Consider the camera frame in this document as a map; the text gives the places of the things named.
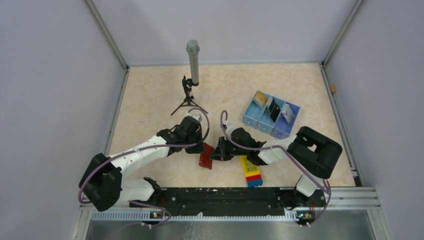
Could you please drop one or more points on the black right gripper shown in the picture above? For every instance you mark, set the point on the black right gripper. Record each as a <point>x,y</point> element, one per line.
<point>220,153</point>

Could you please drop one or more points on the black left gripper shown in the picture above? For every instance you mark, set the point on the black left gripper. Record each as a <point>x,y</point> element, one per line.
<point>198,149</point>

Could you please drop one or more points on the red leather card holder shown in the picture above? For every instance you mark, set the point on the red leather card holder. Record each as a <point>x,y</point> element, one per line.
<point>204,159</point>

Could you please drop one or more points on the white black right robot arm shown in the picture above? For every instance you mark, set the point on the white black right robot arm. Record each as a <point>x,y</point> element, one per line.
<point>315,154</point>

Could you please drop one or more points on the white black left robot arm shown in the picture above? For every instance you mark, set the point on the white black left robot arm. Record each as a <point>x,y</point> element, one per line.
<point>102,182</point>

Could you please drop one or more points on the blue three-slot card box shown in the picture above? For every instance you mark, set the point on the blue three-slot card box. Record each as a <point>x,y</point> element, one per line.
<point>258,118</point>

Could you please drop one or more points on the yellow red blue toy block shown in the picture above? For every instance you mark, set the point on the yellow red blue toy block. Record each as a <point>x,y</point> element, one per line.
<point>251,173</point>

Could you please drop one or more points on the black tripod stand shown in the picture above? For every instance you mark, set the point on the black tripod stand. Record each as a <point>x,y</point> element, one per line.
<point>188,101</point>

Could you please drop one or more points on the grey microphone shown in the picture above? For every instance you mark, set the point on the grey microphone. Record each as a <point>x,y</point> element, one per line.
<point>193,49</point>

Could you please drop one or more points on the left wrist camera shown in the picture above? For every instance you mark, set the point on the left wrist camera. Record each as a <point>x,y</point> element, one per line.
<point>197,117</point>

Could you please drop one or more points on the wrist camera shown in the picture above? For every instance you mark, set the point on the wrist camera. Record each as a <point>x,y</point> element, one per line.
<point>197,117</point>
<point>228,127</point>

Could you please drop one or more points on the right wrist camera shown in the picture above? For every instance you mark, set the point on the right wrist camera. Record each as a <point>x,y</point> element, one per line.
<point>228,127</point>

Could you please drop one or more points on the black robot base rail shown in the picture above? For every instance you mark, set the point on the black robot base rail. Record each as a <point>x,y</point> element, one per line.
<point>234,201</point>

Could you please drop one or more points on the small tan object on rail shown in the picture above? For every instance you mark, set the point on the small tan object on rail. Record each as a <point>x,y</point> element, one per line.
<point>332,88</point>

